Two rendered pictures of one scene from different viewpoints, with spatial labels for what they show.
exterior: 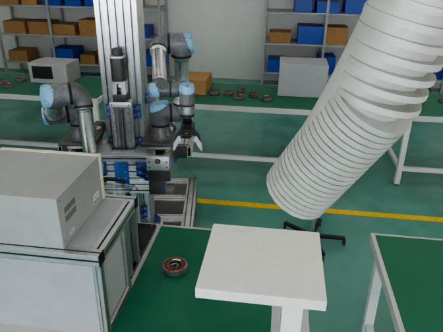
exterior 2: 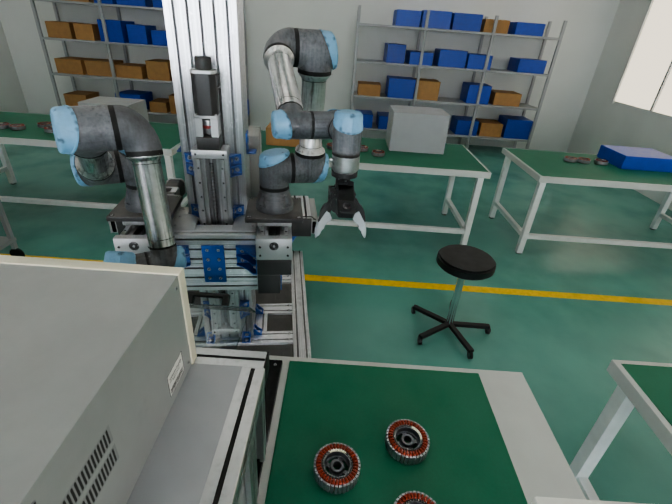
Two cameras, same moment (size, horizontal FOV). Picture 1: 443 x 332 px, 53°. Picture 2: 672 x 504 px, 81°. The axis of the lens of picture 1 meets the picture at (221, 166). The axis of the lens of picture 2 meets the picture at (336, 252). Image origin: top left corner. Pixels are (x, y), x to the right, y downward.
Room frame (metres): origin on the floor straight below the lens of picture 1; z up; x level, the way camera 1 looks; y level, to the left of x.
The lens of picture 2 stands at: (1.11, 0.33, 1.69)
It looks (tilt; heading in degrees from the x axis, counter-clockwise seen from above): 30 degrees down; 352
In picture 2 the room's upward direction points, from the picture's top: 4 degrees clockwise
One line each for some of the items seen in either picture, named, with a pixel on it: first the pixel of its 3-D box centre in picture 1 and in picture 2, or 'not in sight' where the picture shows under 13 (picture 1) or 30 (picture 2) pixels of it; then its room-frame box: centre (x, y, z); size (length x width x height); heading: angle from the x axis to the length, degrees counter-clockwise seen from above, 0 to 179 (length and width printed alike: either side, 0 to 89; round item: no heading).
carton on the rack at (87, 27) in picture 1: (93, 26); (163, 69); (8.39, 2.35, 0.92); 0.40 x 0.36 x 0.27; 170
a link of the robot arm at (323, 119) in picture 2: (182, 89); (331, 125); (2.24, 0.21, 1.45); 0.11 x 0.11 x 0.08; 9
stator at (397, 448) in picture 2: not in sight; (407, 441); (1.73, 0.02, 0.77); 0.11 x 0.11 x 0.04
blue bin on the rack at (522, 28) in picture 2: not in sight; (524, 29); (7.65, -3.22, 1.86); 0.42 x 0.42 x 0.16; 83
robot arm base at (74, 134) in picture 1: (80, 129); (144, 193); (2.61, 0.88, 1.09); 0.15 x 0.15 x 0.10
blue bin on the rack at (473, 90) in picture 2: not in sight; (475, 92); (7.72, -2.70, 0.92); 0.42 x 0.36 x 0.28; 172
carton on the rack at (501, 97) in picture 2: not in sight; (503, 97); (7.67, -3.18, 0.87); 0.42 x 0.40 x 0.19; 82
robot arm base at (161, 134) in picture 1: (160, 130); (274, 195); (2.61, 0.38, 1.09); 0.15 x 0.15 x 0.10
